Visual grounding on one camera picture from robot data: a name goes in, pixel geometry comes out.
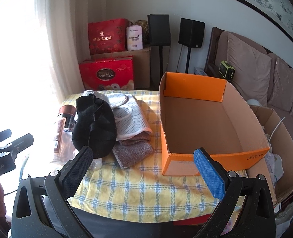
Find large brown-lid glass jar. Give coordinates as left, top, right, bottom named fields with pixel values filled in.
left=54, top=104, right=77, bottom=155

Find grey knitted sock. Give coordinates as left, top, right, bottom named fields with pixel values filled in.
left=113, top=141, right=154, bottom=169
left=119, top=132, right=151, bottom=146

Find black cloth with white print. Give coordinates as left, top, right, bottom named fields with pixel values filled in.
left=72, top=94, right=117, bottom=159

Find orange cardboard box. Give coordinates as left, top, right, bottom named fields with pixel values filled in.
left=159, top=72, right=270, bottom=176

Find white mesh vest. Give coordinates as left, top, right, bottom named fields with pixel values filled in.
left=82, top=90, right=152, bottom=141

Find open brown cardboard box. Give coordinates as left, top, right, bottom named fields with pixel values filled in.
left=246, top=106, right=293, bottom=206

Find yellow blue checked tablecloth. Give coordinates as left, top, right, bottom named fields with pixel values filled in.
left=68, top=90, right=219, bottom=223

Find white dome device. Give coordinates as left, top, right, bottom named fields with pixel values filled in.
left=246, top=99, right=262, bottom=107

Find white curtain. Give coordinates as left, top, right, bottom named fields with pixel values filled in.
left=0, top=0, right=107, bottom=105

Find beige sofa cushion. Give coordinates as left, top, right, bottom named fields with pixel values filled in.
left=227, top=33, right=272, bottom=106
left=269, top=58, right=293, bottom=112

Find brown sofa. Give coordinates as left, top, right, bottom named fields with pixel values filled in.
left=203, top=26, right=293, bottom=152

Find red Ferrero Collection gift bag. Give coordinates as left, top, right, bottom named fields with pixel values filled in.
left=79, top=57, right=134, bottom=91

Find green black portable radio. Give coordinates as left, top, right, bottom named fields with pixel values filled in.
left=219, top=60, right=235, bottom=81

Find blue white small box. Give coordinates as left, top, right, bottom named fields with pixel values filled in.
left=194, top=67, right=207, bottom=76

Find red tea gift bag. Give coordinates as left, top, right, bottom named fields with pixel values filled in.
left=87, top=18, right=129, bottom=55

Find brown cardboard box under bags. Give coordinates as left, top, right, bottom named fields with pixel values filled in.
left=91, top=47, right=151, bottom=90

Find white tissue pack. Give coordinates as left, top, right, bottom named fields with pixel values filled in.
left=126, top=25, right=143, bottom=51

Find right black speaker on stand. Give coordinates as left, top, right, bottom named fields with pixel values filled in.
left=178, top=18, right=205, bottom=73

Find black speaker on stand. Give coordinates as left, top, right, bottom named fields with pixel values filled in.
left=178, top=18, right=205, bottom=73
left=147, top=14, right=171, bottom=81

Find left black speaker on stand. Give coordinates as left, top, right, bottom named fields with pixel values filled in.
left=147, top=14, right=171, bottom=81

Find white charging cable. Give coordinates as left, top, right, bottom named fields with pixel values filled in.
left=267, top=116, right=286, bottom=139

